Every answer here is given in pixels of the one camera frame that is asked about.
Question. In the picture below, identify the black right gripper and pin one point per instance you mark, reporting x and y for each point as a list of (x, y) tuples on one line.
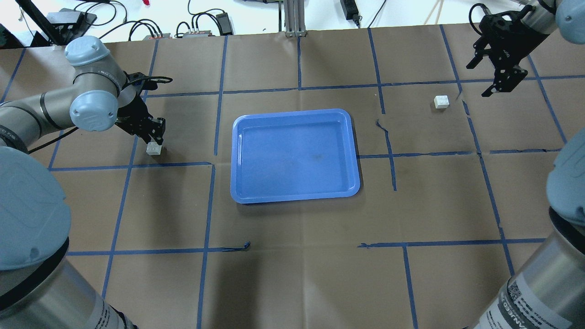
[(511, 42)]

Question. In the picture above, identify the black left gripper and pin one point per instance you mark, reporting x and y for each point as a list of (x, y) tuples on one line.
[(132, 119)]

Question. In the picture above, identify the white block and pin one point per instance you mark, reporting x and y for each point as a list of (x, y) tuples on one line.
[(441, 102), (153, 149)]

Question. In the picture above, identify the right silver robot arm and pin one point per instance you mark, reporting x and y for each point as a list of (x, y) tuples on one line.
[(548, 292)]

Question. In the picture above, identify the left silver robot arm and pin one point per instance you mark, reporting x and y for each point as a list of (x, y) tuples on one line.
[(40, 289)]

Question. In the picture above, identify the blue plastic tray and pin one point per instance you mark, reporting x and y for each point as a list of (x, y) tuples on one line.
[(293, 156)]

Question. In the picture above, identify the black monitor stand base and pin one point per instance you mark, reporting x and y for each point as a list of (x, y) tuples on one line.
[(70, 24)]

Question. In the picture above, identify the brown paper table cover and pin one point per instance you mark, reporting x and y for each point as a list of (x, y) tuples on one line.
[(452, 202)]

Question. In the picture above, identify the black power adapter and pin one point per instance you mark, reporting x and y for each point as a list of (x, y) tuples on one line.
[(350, 10)]

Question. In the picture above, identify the aluminium frame post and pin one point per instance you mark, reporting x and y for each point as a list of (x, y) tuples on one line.
[(294, 18)]

